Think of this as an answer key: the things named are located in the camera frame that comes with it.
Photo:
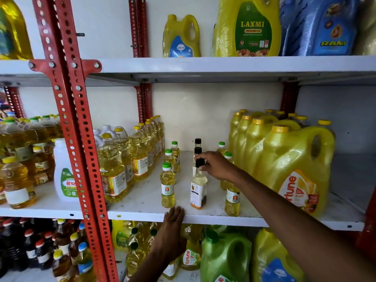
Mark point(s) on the person's right thumb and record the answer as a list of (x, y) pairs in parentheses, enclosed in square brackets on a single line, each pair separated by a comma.
[(210, 169)]

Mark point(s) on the group of dark red-capped bottles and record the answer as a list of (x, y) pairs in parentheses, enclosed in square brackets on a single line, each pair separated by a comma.
[(20, 246)]

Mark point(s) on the large yellow jug green label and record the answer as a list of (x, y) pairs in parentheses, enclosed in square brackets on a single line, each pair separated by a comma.
[(249, 26)]

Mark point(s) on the wide yellow-capped oil bottle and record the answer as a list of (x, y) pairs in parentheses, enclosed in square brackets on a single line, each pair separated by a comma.
[(18, 187)]

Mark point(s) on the black-capped clear oil bottle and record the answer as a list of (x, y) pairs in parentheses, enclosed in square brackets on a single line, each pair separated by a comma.
[(197, 150), (198, 190), (198, 141)]

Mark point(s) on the green oil jug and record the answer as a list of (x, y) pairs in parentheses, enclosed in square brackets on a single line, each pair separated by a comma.
[(226, 258)]

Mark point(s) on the row of yellow oil jugs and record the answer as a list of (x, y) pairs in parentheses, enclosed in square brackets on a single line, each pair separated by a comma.
[(282, 161)]

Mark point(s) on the red slotted steel upright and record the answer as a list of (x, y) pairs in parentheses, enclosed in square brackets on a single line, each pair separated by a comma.
[(141, 35), (289, 98), (14, 101), (79, 138)]

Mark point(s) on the white middle shelf board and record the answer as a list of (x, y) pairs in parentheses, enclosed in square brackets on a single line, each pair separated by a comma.
[(141, 202)]

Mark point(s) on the oil bottle orange white label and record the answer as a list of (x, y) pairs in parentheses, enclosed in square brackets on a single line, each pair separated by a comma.
[(192, 252)]

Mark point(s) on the person's left forearm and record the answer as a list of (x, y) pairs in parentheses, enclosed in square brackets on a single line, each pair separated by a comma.
[(148, 270)]

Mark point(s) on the group of mixed-cap oil bottles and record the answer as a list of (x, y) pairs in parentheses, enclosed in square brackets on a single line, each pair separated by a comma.
[(29, 138)]

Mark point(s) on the wrapped pale yellow oil jug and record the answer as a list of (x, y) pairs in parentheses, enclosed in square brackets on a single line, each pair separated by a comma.
[(367, 29)]

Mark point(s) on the person's right forearm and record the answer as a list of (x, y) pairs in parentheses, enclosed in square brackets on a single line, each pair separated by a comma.
[(293, 232)]

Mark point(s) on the cluster of green-capped oil bottles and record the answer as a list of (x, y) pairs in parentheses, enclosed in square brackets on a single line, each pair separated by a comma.
[(138, 249)]

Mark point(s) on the blue oil jug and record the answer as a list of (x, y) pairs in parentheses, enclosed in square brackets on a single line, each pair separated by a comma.
[(323, 26)]

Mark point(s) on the white upper shelf board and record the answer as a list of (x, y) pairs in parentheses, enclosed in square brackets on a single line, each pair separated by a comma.
[(223, 68)]

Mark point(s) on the white jug green label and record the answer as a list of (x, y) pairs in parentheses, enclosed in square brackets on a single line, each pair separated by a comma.
[(65, 173)]

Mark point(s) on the small green-capped oil bottle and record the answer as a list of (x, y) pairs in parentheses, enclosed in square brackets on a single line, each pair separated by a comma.
[(232, 201), (168, 187), (176, 157), (221, 147), (223, 185), (169, 158), (228, 155)]

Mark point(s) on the person's left hand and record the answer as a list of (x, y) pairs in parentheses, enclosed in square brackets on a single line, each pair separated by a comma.
[(172, 237)]

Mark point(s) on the large yellow oil jug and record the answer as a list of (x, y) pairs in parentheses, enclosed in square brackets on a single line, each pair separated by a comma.
[(13, 29)]

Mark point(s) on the person's right hand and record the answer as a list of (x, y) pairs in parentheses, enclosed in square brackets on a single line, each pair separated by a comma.
[(219, 165)]

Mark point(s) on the person's left fingers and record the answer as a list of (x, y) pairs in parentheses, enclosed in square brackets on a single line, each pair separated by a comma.
[(174, 217)]

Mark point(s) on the small yellow jug blue label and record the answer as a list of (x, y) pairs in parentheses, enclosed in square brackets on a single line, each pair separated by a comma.
[(180, 38)]

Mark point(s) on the group of brown oil bottles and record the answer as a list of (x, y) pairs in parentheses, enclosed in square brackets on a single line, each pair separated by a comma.
[(73, 255)]

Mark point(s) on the row of yellow-capped oil bottles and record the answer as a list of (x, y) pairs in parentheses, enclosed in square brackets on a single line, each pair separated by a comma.
[(138, 155)]

